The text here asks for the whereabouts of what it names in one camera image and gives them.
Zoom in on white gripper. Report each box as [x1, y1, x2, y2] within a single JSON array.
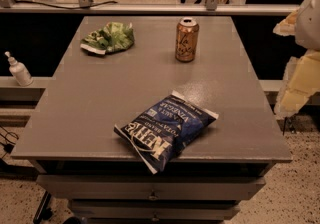
[[273, 0, 320, 118]]

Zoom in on orange soda can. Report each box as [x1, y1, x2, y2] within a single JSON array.
[[175, 17, 199, 62]]

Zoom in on blue chip bag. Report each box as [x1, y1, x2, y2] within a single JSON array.
[[114, 91, 219, 174]]

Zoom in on green chip bag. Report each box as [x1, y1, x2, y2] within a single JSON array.
[[80, 22, 135, 55]]

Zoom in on grey drawer cabinet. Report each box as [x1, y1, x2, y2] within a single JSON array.
[[13, 16, 291, 224]]

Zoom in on white pump bottle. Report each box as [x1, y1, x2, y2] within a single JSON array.
[[5, 51, 33, 86]]

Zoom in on black cable on ledge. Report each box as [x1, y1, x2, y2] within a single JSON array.
[[13, 0, 119, 10]]

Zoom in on black cables at left floor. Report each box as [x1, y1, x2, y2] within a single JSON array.
[[0, 124, 20, 161]]

